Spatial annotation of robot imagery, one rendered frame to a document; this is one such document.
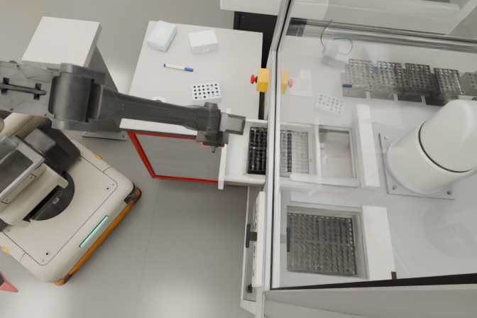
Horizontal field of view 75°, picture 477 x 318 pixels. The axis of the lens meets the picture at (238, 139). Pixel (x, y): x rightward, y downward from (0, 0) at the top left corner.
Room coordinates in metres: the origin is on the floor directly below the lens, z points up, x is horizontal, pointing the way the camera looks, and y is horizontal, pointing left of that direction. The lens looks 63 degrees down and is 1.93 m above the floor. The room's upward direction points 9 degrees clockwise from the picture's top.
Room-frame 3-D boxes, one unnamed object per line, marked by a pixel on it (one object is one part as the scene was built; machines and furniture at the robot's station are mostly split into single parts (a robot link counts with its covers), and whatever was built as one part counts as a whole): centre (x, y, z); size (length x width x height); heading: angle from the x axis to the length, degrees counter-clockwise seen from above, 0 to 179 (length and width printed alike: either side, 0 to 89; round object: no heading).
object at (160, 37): (1.07, 0.44, 0.78); 0.15 x 0.10 x 0.04; 170
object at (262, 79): (0.82, -0.06, 0.88); 0.07 x 0.05 x 0.07; 4
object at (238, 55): (0.88, 0.23, 0.38); 0.62 x 0.58 x 0.76; 4
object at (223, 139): (0.45, 0.08, 1.07); 0.10 x 0.07 x 0.07; 94
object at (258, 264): (0.18, -0.12, 0.87); 0.29 x 0.02 x 0.11; 4
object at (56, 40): (0.96, 0.90, 0.38); 0.30 x 0.30 x 0.76; 4
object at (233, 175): (0.50, -0.16, 0.86); 0.40 x 0.26 x 0.06; 94
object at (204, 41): (1.06, 0.24, 0.79); 0.13 x 0.09 x 0.05; 114
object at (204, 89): (0.77, 0.17, 0.78); 0.12 x 0.08 x 0.04; 108
